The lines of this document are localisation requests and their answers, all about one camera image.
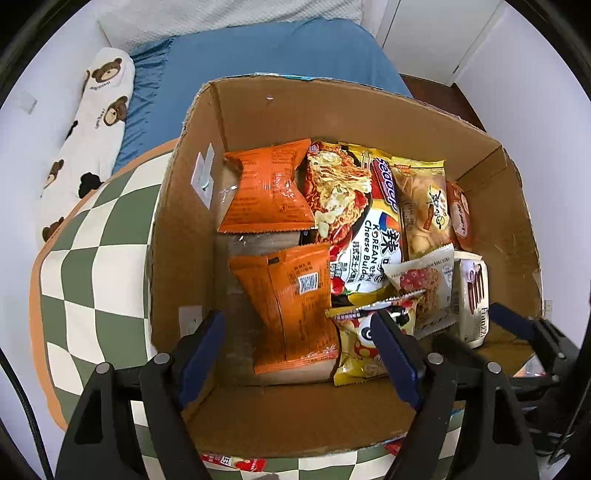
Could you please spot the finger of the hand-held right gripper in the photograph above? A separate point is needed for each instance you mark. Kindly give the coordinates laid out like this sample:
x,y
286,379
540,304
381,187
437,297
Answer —
x,y
461,345
512,321

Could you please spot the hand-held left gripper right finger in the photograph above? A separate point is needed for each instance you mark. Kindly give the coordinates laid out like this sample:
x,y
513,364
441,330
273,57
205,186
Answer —
x,y
397,360

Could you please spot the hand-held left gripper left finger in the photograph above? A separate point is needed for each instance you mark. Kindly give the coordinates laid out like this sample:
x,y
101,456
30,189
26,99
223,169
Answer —
x,y
201,355

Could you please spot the yellow panda snack packet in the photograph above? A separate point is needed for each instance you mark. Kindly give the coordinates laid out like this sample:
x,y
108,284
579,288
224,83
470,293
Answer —
x,y
355,355

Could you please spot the white chocolate stick biscuit packet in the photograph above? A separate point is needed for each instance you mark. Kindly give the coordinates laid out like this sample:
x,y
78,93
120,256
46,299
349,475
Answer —
x,y
473,300

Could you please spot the white cookie packet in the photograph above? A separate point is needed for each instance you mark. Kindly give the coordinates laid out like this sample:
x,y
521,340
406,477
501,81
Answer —
x,y
429,281

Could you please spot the cardboard box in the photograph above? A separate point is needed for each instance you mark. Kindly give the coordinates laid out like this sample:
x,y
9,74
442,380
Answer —
x,y
277,424

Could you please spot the brown snack packet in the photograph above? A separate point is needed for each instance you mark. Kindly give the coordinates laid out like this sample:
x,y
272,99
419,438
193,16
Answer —
x,y
461,217

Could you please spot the clear yellow puff snack packet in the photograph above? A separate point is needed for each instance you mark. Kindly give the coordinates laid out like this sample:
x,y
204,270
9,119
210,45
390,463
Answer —
x,y
422,207

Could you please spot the yellow instant noodle packet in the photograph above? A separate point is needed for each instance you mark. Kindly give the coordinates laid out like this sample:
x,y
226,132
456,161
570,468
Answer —
x,y
351,203

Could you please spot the plain orange snack packet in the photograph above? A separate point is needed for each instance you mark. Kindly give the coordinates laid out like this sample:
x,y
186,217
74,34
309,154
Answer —
x,y
268,184

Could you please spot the small dark red snack packet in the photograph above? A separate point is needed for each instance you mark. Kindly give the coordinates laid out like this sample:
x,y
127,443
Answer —
x,y
395,447

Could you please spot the flat red snack packet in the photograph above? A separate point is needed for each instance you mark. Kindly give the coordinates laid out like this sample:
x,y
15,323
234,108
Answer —
x,y
235,463

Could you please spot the green white checkered mat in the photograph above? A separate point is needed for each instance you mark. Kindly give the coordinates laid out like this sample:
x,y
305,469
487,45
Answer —
x,y
92,258

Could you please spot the white bear print pillow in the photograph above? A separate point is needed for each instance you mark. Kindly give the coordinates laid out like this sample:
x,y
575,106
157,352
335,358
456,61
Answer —
x,y
92,138

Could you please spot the white door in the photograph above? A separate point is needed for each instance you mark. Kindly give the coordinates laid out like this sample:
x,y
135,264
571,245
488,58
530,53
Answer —
x,y
429,32

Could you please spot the blue bed sheet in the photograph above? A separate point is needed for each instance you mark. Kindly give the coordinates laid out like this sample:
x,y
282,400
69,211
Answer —
x,y
277,50

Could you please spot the grey white pillow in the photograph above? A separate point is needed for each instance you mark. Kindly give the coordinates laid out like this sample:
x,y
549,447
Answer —
x,y
207,14

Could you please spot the white wall socket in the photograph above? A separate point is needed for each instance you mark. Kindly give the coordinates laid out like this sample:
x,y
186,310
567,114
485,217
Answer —
x,y
28,104

